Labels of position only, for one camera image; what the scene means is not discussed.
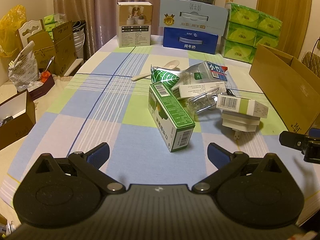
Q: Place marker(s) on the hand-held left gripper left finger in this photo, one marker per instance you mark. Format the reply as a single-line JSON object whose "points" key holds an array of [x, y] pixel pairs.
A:
{"points": [[98, 152]]}

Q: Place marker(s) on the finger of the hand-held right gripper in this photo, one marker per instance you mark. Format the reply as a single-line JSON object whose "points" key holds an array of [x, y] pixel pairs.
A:
{"points": [[315, 132], [291, 140]]}

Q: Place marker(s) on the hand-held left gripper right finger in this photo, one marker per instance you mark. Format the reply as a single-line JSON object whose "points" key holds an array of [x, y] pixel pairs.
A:
{"points": [[217, 152]]}

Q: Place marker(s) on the large cardboard box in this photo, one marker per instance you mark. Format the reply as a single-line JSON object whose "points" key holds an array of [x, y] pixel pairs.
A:
{"points": [[280, 80]]}

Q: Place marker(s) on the slim white medicine box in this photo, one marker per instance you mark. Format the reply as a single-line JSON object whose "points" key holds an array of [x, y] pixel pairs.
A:
{"points": [[195, 88]]}

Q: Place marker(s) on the checkered tablecloth desktop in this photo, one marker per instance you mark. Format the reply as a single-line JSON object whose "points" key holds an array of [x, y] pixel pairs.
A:
{"points": [[112, 120]]}

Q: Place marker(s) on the white power adapter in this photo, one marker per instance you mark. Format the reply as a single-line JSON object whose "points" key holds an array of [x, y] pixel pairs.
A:
{"points": [[240, 125]]}

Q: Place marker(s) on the clear crinkled plastic wrapper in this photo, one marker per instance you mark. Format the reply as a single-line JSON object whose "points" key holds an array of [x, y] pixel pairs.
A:
{"points": [[200, 105]]}

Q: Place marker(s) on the white box with olive stripe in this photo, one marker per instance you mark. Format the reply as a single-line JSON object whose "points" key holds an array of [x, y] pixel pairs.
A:
{"points": [[247, 106]]}

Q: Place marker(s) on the green medicine box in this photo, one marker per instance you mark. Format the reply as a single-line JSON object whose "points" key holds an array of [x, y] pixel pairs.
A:
{"points": [[170, 110]]}

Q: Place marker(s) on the silver pouch with green label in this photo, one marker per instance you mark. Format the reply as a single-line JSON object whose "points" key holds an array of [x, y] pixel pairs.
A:
{"points": [[192, 76]]}

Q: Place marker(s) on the brown open gift box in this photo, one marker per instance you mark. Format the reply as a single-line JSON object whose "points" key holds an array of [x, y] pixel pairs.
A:
{"points": [[25, 120]]}

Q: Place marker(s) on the clear box with blue label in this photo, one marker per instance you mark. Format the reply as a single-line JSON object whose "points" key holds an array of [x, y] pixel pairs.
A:
{"points": [[215, 70]]}

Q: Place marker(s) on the dark red box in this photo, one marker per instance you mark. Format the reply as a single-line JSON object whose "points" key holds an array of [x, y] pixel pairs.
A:
{"points": [[43, 88]]}

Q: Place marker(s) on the metal spoon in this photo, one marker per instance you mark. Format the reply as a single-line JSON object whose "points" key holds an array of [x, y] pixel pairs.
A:
{"points": [[50, 63]]}

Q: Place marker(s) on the white plastic bucket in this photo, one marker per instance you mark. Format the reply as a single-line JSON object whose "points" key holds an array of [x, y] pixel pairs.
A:
{"points": [[79, 43]]}

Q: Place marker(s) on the brown cardboard carton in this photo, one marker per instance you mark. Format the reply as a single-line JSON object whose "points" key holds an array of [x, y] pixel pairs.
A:
{"points": [[42, 47], [63, 47]]}

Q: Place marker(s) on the white printed plastic bag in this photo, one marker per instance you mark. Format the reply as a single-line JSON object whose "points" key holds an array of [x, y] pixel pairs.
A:
{"points": [[23, 67]]}

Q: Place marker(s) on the stack of green tissue packs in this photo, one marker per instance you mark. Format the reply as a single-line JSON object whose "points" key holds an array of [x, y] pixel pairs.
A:
{"points": [[245, 30]]}

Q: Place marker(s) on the dark blue milk carton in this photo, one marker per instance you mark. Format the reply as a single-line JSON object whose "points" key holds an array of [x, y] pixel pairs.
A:
{"points": [[172, 40]]}

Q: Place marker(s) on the white humidifier product box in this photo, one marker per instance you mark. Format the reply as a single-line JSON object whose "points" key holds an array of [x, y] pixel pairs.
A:
{"points": [[135, 27]]}

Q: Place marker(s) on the small green tissue pack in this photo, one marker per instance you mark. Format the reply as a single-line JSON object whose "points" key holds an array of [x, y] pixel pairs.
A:
{"points": [[52, 21]]}

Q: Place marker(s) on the light blue milk carton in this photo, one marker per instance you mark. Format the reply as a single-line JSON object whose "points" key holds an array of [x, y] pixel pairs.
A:
{"points": [[215, 12]]}

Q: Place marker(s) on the white carved chair back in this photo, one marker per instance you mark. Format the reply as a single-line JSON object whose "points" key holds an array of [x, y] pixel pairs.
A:
{"points": [[30, 28]]}

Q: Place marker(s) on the brown striped curtain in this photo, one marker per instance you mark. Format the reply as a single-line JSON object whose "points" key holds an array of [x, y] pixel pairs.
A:
{"points": [[87, 0]]}

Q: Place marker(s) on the yellow plastic bag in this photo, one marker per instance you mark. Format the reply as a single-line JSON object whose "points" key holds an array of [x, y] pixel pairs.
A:
{"points": [[12, 22]]}

